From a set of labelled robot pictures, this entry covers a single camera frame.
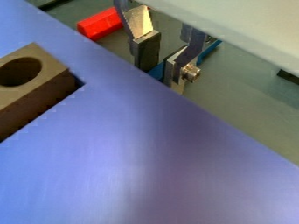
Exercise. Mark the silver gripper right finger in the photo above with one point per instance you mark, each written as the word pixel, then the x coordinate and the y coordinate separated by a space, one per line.
pixel 179 68

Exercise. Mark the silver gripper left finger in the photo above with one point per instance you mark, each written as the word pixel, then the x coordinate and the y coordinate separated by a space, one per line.
pixel 143 37

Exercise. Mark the blue peg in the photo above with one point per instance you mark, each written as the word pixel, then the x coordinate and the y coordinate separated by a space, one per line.
pixel 210 46

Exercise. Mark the red peg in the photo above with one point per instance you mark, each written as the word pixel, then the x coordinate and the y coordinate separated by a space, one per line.
pixel 99 25

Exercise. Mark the brown L-shaped hole piece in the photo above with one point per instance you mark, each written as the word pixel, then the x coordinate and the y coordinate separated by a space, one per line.
pixel 35 81

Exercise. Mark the purple base block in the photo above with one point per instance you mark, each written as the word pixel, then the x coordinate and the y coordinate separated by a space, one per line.
pixel 126 153

